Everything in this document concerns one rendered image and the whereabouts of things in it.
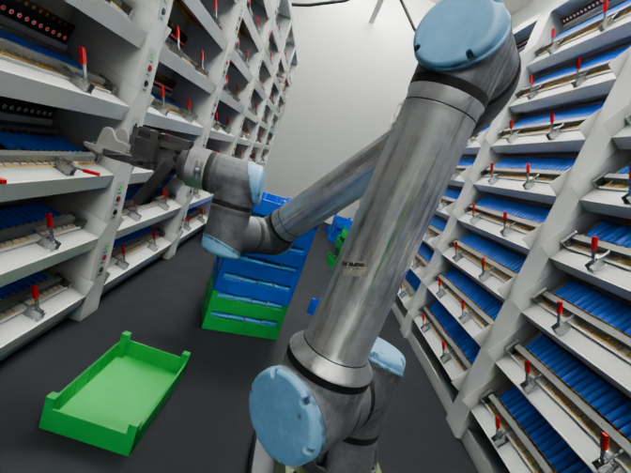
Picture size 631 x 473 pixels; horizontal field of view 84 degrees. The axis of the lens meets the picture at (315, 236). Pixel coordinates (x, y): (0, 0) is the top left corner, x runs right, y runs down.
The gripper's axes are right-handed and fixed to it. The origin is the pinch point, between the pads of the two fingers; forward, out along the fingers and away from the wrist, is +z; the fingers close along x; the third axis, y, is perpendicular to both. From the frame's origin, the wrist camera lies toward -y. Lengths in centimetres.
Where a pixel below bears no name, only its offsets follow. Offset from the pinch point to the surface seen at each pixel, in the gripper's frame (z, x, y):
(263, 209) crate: -35, -45, -11
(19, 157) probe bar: 12.4, 3.8, -5.6
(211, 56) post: 9, -95, 42
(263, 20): 5, -165, 84
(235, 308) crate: -34, -45, -50
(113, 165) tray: 8.3, -24.7, -6.8
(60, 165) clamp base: 10.5, -6.0, -7.0
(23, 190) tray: 8.6, 6.7, -11.5
